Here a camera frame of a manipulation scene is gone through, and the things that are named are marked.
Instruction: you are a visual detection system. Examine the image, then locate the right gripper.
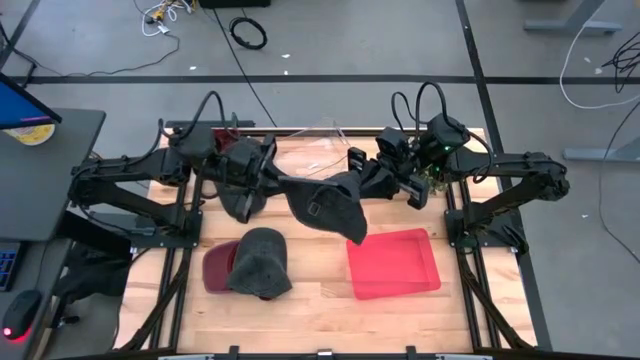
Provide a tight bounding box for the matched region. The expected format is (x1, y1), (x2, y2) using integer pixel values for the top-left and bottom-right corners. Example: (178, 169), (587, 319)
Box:
(347, 146), (431, 211)

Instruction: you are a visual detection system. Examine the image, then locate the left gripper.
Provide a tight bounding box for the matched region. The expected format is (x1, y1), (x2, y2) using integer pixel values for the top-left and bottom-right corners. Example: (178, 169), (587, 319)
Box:
(212, 133), (301, 225)

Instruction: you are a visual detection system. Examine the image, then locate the maroon baseball cap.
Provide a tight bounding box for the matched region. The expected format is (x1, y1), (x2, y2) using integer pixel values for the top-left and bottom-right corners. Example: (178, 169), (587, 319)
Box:
(212, 127), (241, 156)
(202, 239), (274, 301)

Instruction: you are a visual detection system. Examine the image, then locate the clear plastic bin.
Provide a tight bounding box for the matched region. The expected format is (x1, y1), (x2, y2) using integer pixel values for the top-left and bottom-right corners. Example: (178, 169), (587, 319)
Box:
(277, 117), (361, 176)

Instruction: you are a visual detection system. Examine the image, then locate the small potted green plant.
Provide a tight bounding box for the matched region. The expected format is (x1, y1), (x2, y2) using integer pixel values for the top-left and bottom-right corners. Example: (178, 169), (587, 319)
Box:
(417, 167), (451, 196)

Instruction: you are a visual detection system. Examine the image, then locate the red plastic tray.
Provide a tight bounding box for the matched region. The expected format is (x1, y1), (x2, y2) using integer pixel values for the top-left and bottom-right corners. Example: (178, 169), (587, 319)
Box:
(345, 228), (442, 301)

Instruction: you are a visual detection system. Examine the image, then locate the black box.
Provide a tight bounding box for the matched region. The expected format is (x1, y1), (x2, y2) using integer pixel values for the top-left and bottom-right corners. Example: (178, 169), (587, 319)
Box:
(198, 0), (272, 10)

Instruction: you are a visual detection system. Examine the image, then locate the black backpack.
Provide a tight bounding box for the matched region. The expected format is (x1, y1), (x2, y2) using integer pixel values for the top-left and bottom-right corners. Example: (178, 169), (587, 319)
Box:
(52, 242), (132, 306)

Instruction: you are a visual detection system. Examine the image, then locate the grey desk leg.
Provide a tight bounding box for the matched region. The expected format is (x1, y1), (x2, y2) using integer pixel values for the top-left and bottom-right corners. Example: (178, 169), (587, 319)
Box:
(563, 135), (640, 164)
(523, 0), (624, 37)

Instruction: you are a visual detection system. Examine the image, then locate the black desk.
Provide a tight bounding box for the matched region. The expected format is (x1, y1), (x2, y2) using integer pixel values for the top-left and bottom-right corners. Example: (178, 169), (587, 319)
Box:
(0, 107), (134, 360)

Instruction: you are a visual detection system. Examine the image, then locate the computer monitor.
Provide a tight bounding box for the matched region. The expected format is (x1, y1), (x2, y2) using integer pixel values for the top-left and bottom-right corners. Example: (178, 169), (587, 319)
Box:
(0, 72), (64, 131)

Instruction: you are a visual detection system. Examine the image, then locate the black keyboard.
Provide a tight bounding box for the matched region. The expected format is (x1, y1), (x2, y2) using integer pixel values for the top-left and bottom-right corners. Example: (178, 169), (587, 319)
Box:
(0, 242), (21, 293)

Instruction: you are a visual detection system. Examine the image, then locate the black computer mouse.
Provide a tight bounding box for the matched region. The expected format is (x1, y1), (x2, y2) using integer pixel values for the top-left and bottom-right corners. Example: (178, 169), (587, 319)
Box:
(1, 288), (44, 344)

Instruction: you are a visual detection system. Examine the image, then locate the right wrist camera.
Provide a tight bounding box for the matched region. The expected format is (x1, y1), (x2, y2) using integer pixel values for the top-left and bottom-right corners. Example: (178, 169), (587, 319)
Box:
(374, 127), (411, 162)

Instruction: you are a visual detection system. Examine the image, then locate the long black floor cable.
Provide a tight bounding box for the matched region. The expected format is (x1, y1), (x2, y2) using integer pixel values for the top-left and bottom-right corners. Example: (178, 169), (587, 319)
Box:
(209, 4), (279, 129)

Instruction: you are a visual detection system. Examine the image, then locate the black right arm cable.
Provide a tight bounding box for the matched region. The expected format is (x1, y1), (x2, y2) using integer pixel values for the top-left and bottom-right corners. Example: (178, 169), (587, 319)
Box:
(391, 81), (452, 139)

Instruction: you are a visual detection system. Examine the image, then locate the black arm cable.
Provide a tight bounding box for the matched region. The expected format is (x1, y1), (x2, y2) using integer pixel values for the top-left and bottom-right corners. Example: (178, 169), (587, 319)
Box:
(391, 81), (452, 139)
(157, 89), (227, 146)

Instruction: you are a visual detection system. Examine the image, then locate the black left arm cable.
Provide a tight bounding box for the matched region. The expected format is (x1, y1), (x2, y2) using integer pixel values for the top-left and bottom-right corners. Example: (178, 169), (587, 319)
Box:
(157, 89), (227, 146)

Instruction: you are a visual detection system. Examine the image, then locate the coiled black cable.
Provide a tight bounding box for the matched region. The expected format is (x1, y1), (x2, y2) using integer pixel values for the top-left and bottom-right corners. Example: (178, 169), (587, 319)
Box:
(228, 16), (269, 51)

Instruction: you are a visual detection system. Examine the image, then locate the black aluminium table frame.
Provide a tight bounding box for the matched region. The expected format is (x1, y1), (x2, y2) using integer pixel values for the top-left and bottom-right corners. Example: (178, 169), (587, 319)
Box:
(114, 119), (551, 360)

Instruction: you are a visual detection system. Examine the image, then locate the thin black floor cable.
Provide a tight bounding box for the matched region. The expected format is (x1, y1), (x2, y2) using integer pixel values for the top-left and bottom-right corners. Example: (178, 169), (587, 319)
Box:
(0, 22), (181, 81)
(597, 99), (640, 264)

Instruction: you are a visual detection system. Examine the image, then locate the white and yellow cable bundle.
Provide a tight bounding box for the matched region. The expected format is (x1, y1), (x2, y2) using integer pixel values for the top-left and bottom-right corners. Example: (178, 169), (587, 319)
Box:
(132, 0), (196, 39)

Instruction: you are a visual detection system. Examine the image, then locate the white floor cable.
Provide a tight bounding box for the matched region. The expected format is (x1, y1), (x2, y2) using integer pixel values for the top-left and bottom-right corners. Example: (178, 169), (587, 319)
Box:
(558, 19), (640, 110)

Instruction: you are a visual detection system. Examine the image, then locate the black cable bundle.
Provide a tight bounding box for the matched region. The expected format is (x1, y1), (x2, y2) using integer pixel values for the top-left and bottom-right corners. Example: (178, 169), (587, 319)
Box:
(601, 29), (640, 94)

